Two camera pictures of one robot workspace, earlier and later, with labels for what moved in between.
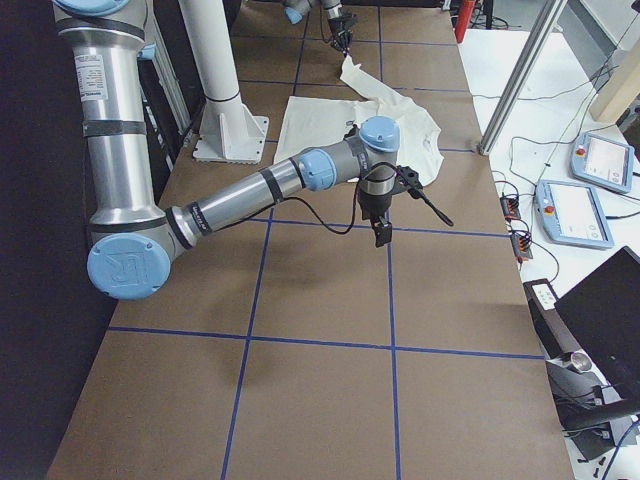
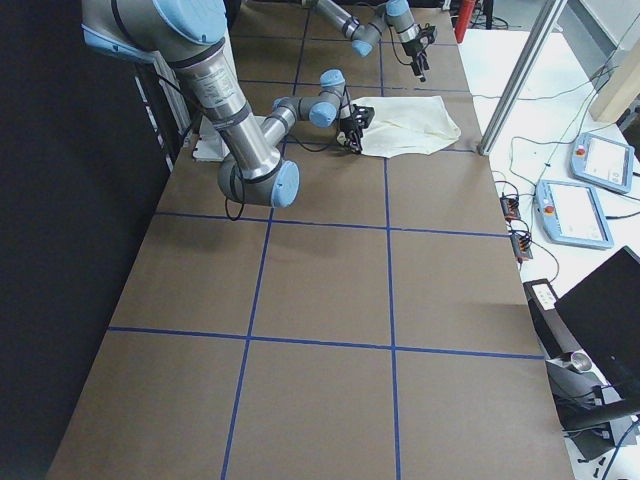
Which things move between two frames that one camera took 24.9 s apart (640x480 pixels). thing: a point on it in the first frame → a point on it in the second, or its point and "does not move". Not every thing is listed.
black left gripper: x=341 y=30 → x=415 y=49
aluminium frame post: x=520 y=74 does not move
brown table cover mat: x=290 y=346 does not move
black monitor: x=603 y=310 does not move
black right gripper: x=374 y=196 → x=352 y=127
